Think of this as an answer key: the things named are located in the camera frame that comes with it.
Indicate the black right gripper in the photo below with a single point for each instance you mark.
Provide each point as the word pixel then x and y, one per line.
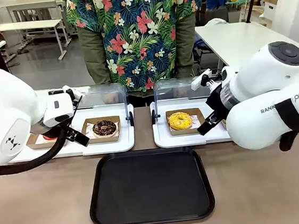
pixel 216 101

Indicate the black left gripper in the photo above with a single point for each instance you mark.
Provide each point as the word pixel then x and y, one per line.
pixel 37 127

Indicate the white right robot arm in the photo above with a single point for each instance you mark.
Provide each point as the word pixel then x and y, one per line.
pixel 260 121

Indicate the person's right forearm green sleeve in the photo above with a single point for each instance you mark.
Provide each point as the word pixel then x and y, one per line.
pixel 94 56

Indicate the person's left forearm green sleeve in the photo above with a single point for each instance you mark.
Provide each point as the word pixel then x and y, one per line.
pixel 184 46

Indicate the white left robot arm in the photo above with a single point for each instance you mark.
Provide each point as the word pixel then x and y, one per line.
pixel 8 116

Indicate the brown cardboard donut tray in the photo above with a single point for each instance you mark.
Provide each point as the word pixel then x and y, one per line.
pixel 183 132
pixel 224 124
pixel 35 146
pixel 88 139

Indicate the yellow glazed donut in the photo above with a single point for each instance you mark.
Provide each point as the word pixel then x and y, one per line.
pixel 180 120

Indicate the chocolate sprinkled donut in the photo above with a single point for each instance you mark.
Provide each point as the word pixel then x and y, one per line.
pixel 105 128

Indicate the white display tray base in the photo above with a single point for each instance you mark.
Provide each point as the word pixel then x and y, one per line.
pixel 168 142
pixel 108 148

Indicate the red glazed donut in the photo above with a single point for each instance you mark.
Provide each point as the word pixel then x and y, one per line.
pixel 50 138

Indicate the black serving tray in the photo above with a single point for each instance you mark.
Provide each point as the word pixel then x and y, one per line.
pixel 150 187

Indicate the person's left hand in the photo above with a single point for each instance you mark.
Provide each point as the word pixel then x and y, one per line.
pixel 180 91

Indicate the person's right hand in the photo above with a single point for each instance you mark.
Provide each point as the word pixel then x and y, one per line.
pixel 110 98

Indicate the white printed paper liner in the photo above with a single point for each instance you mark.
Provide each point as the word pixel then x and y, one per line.
pixel 197 120
pixel 39 139
pixel 88 129

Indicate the clear hinged display lid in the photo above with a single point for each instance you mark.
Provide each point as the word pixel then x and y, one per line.
pixel 97 96
pixel 173 88

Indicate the blue chair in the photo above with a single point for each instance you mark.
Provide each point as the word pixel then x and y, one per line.
pixel 202 50

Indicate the large white side table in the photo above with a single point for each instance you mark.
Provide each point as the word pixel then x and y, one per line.
pixel 238 41

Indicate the person in floral shirt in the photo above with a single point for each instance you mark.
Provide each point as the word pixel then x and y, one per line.
pixel 138 33

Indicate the white low bench table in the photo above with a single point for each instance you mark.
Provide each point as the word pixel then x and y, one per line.
pixel 30 25

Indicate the white storage box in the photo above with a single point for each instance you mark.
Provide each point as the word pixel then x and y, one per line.
pixel 270 11

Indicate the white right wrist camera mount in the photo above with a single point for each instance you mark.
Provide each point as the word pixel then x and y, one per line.
pixel 199 81

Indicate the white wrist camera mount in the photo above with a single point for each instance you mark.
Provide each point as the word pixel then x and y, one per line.
pixel 75 93
pixel 199 81

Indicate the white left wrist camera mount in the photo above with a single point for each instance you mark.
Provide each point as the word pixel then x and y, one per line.
pixel 75 93

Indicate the white workbench with frame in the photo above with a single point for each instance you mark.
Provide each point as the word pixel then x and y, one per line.
pixel 34 6

